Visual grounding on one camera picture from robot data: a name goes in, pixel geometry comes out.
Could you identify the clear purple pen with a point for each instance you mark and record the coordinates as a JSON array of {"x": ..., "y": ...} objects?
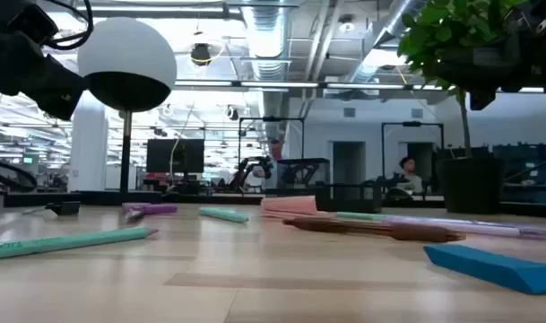
[{"x": 479, "y": 228}]

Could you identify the green wooden pencil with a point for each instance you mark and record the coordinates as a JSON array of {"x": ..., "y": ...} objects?
[{"x": 75, "y": 242}]

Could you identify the black binder clip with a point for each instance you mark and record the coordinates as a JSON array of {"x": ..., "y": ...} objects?
[{"x": 66, "y": 208}]

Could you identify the teal marker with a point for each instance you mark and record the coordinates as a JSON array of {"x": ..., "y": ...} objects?
[{"x": 223, "y": 215}]

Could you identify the blue eraser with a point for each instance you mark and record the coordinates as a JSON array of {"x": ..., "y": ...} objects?
[{"x": 492, "y": 269}]

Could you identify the pink sticky notes pack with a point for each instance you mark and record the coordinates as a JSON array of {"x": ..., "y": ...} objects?
[{"x": 288, "y": 205}]

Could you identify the green potted plant black pot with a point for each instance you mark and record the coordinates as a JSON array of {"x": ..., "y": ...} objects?
[{"x": 470, "y": 184}]

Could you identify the green slim pen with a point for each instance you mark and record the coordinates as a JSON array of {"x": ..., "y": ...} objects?
[{"x": 357, "y": 215}]

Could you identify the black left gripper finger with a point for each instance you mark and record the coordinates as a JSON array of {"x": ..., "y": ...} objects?
[{"x": 59, "y": 92}]

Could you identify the white globe table lamp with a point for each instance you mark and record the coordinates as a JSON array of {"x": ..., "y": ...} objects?
[{"x": 129, "y": 58}]

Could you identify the black metal gantry frame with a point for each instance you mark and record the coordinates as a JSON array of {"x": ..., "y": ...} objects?
[
  {"x": 411, "y": 124},
  {"x": 271, "y": 119}
]

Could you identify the black background robot arm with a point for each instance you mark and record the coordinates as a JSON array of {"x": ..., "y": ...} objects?
[{"x": 254, "y": 163}]

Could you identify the blue storage cabinet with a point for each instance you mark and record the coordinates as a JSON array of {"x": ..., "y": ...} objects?
[{"x": 523, "y": 166}]

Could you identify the person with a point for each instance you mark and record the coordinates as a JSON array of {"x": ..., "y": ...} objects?
[{"x": 409, "y": 172}]

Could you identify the black computer monitor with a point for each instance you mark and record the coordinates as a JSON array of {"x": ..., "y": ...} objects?
[{"x": 174, "y": 156}]

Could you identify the black mesh desk organizer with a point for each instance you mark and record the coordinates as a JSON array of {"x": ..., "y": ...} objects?
[{"x": 349, "y": 197}]

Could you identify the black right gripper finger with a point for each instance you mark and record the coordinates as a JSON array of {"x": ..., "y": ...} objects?
[{"x": 482, "y": 99}]

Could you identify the black metal table frame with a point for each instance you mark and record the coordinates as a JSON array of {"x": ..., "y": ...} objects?
[{"x": 210, "y": 198}]

